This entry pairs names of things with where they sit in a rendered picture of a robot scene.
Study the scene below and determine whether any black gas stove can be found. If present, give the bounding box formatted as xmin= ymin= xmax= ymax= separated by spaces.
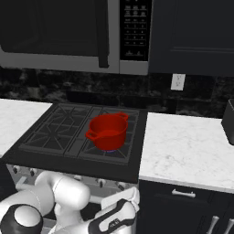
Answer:
xmin=1 ymin=102 xmax=149 ymax=223

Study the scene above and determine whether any silver and black microwave oven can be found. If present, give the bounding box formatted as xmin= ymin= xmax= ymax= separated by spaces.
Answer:
xmin=0 ymin=0 xmax=153 ymax=77

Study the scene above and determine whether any silver cupboard door handle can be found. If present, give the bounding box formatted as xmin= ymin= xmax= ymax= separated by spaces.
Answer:
xmin=206 ymin=215 xmax=220 ymax=234
xmin=223 ymin=218 xmax=234 ymax=234

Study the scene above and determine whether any red pot with handles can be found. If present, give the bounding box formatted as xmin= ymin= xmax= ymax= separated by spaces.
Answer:
xmin=84 ymin=112 xmax=130 ymax=153

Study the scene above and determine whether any dark base cupboard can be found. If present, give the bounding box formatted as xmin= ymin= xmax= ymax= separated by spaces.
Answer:
xmin=0 ymin=158 xmax=16 ymax=202

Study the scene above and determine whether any white wall socket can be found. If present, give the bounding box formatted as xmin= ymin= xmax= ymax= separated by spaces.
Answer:
xmin=170 ymin=72 xmax=186 ymax=91

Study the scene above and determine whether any dark drawer front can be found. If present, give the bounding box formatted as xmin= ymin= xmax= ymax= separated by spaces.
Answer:
xmin=138 ymin=179 xmax=215 ymax=206

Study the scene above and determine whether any dark wall cupboard door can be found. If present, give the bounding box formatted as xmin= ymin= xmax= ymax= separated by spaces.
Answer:
xmin=147 ymin=0 xmax=234 ymax=78

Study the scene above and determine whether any dark base cupboard door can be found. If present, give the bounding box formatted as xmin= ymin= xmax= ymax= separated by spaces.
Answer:
xmin=219 ymin=200 xmax=234 ymax=234
xmin=136 ymin=193 xmax=221 ymax=234

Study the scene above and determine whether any black microwave door handle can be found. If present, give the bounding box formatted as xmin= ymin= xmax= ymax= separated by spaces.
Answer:
xmin=96 ymin=0 xmax=111 ymax=69

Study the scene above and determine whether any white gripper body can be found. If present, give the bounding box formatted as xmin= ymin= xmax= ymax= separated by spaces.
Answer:
xmin=101 ymin=186 xmax=142 ymax=212

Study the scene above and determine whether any silver drawer handle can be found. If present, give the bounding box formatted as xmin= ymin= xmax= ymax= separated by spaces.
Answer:
xmin=171 ymin=188 xmax=197 ymax=198

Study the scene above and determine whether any black toaster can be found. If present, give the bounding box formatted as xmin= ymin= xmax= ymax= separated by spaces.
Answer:
xmin=220 ymin=98 xmax=234 ymax=146

